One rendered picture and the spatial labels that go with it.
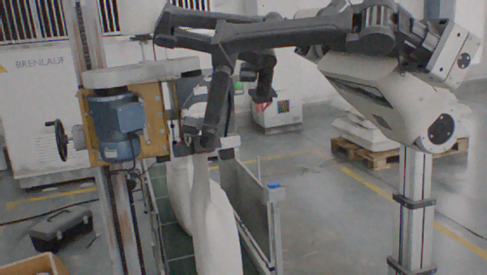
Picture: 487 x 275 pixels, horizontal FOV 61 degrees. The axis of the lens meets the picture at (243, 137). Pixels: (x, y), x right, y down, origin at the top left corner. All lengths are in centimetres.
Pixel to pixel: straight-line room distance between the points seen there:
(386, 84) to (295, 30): 30
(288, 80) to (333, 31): 469
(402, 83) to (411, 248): 63
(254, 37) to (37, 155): 386
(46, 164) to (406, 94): 401
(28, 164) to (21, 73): 90
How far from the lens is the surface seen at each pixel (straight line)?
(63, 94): 450
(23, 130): 463
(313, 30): 95
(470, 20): 804
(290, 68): 561
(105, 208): 192
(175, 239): 246
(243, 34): 100
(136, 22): 151
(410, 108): 117
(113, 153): 157
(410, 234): 152
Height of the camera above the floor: 156
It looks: 16 degrees down
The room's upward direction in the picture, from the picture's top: 5 degrees counter-clockwise
